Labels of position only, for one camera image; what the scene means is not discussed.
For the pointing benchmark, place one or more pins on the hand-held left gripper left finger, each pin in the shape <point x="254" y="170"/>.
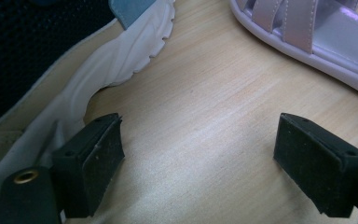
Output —
<point x="87" y="168"/>

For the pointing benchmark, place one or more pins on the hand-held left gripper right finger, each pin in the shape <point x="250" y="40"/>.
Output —
<point x="317" y="165"/>

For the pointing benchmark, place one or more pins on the navy and white sneaker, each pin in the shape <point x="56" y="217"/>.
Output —
<point x="115" y="62"/>

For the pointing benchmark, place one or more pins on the lilac sandal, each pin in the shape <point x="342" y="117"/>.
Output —
<point x="298" y="25"/>

